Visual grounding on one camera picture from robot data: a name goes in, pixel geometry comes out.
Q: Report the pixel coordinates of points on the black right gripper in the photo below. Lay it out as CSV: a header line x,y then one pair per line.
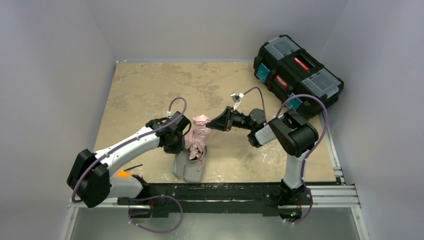
x,y
228,118

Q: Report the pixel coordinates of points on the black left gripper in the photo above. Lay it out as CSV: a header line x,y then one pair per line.
x,y
177,143

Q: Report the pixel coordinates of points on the pink and black folding umbrella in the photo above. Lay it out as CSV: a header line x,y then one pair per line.
x,y
196,138

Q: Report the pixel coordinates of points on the light blue glasses case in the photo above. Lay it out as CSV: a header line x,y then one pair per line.
x,y
191,171

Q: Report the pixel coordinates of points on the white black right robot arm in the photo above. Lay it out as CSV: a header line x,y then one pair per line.
x,y
294,133

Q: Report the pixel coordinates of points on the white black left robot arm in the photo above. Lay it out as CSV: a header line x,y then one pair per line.
x,y
95,177

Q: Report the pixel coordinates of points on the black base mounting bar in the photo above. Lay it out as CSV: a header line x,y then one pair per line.
x,y
218,198

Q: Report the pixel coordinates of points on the orange and black tool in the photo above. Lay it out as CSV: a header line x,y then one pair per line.
x,y
125,172

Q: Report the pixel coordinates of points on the black toolbox with clear lids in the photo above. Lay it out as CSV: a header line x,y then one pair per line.
x,y
287,69

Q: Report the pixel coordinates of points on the aluminium rail frame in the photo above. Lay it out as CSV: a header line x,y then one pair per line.
x,y
328,195

